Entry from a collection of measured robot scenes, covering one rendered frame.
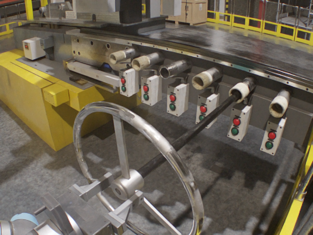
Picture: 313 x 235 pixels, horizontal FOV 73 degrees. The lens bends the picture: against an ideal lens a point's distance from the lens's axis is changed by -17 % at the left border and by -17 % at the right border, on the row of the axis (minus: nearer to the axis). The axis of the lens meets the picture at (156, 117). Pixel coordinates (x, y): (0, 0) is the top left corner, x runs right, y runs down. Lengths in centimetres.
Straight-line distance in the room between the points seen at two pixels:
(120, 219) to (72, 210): 10
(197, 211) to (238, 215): 120
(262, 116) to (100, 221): 87
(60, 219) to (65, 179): 145
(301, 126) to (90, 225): 92
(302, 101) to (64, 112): 169
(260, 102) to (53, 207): 94
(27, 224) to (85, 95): 124
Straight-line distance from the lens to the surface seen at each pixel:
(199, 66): 124
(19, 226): 62
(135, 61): 125
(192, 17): 723
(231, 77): 117
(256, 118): 116
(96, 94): 178
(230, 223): 158
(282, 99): 96
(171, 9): 136
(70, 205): 51
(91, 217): 48
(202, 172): 186
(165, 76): 115
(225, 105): 87
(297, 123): 111
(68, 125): 212
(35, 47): 257
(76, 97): 169
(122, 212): 50
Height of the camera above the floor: 126
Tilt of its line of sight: 31 degrees down
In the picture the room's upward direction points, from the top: straight up
